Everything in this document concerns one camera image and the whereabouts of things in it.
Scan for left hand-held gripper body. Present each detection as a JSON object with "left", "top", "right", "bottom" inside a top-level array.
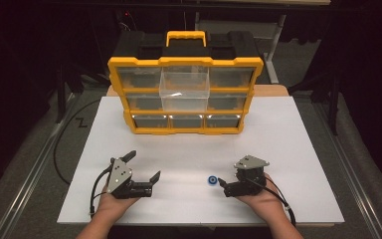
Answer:
[{"left": 106, "top": 157, "right": 154, "bottom": 199}]

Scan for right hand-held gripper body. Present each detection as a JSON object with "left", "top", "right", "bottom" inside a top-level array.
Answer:
[{"left": 223, "top": 154, "right": 271, "bottom": 197}]

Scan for clear plastic drawer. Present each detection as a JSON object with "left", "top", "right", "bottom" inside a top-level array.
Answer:
[{"left": 158, "top": 65, "right": 211, "bottom": 113}]

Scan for yellow and black organizer cabinet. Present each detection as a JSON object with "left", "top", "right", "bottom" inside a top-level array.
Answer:
[{"left": 107, "top": 30, "right": 265, "bottom": 135}]

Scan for person's left hand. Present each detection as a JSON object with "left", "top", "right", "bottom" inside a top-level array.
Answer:
[{"left": 97, "top": 185, "right": 140, "bottom": 217}]

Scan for person's right hand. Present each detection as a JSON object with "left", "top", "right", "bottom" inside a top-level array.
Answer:
[{"left": 235, "top": 172, "right": 287, "bottom": 223}]

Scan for rows of clear drawers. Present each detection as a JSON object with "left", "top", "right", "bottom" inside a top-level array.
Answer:
[{"left": 116, "top": 65, "right": 257, "bottom": 129}]

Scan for black stand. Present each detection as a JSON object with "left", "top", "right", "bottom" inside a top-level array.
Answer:
[
  {"left": 55, "top": 63, "right": 81, "bottom": 124},
  {"left": 287, "top": 71, "right": 342, "bottom": 136}
]

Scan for left hand-held gripper cable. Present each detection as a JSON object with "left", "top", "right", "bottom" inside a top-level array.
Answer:
[{"left": 90, "top": 165, "right": 113, "bottom": 218}]

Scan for hand-held gripper cable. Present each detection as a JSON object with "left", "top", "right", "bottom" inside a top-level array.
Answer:
[
  {"left": 242, "top": 177, "right": 296, "bottom": 227},
  {"left": 90, "top": 165, "right": 113, "bottom": 218}
]

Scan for right hand-held gripper cable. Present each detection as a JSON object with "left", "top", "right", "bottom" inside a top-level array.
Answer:
[{"left": 242, "top": 177, "right": 296, "bottom": 227}]

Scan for black floor cable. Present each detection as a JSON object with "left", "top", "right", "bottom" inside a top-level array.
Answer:
[{"left": 53, "top": 99, "right": 102, "bottom": 185}]

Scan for metal floor rail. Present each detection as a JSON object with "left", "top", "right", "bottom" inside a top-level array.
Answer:
[
  {"left": 314, "top": 103, "right": 382, "bottom": 239},
  {"left": 0, "top": 93, "right": 81, "bottom": 239}
]

